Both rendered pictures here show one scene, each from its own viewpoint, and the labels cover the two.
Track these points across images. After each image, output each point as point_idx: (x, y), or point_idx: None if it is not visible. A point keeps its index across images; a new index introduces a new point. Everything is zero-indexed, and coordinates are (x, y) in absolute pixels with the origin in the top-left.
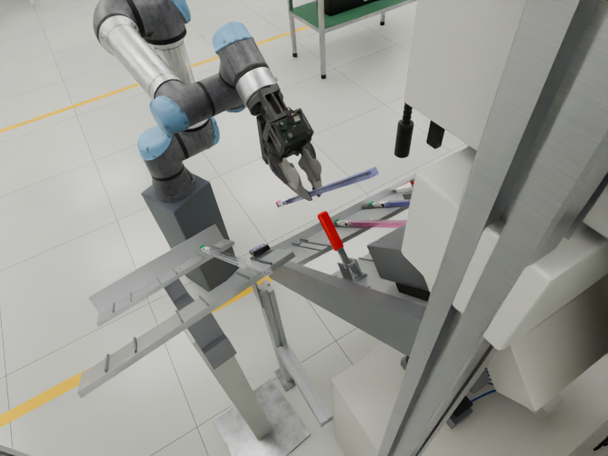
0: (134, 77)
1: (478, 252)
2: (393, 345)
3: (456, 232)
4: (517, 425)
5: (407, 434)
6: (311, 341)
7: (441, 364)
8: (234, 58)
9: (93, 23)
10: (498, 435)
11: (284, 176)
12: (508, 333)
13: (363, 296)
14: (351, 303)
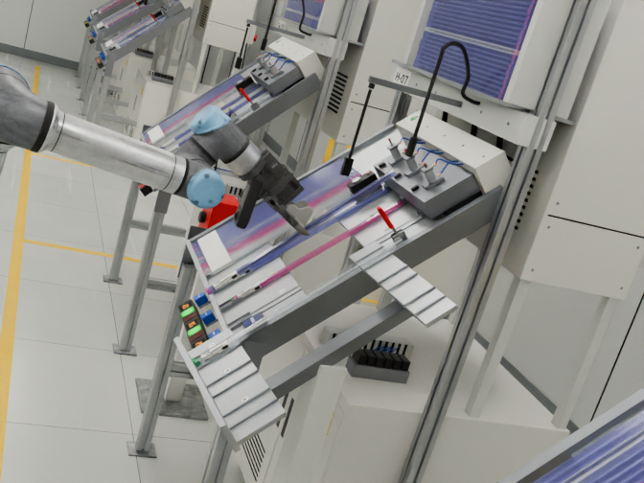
0: (134, 163)
1: (542, 126)
2: (466, 234)
3: (538, 124)
4: (410, 366)
5: (498, 257)
6: None
7: (527, 177)
8: (237, 131)
9: (28, 110)
10: (414, 374)
11: (294, 219)
12: (548, 143)
13: (446, 220)
14: (432, 237)
